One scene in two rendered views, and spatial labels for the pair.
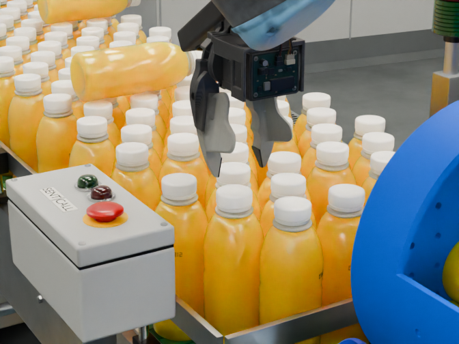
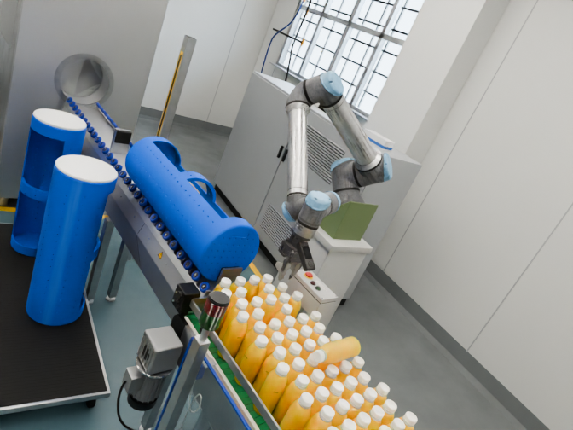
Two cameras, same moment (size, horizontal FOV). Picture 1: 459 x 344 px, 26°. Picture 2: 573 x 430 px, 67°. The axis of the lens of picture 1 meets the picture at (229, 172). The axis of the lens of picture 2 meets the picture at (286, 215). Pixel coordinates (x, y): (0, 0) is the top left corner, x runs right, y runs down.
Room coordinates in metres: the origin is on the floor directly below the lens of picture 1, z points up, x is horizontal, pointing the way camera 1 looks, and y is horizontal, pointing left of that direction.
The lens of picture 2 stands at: (2.42, -0.55, 1.98)
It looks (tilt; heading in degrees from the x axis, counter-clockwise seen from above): 22 degrees down; 163
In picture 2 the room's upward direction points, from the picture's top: 24 degrees clockwise
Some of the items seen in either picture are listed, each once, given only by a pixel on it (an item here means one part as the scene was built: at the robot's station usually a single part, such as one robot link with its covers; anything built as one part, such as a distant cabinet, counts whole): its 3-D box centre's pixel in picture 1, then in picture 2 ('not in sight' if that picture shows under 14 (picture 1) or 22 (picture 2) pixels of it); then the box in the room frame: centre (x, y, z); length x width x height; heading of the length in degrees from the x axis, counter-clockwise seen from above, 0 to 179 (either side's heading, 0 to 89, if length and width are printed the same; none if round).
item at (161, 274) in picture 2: not in sight; (129, 194); (-0.01, -0.74, 0.79); 2.17 x 0.29 x 0.34; 31
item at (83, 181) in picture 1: (87, 181); not in sight; (0.96, 0.15, 1.11); 0.02 x 0.02 x 0.01
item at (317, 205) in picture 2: not in sight; (314, 209); (0.96, -0.01, 1.43); 0.10 x 0.09 x 0.12; 142
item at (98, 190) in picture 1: (101, 192); not in sight; (0.93, 0.13, 1.11); 0.02 x 0.02 x 0.01
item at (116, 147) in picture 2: not in sight; (121, 142); (-0.25, -0.89, 1.00); 0.10 x 0.04 x 0.15; 121
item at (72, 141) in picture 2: not in sight; (47, 186); (-0.22, -1.23, 0.59); 0.28 x 0.28 x 0.88
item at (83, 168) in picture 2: not in sight; (87, 168); (0.33, -0.93, 1.03); 0.28 x 0.28 x 0.01
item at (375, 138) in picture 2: not in sight; (378, 140); (-0.84, 0.89, 1.48); 0.24 x 0.12 x 0.08; 32
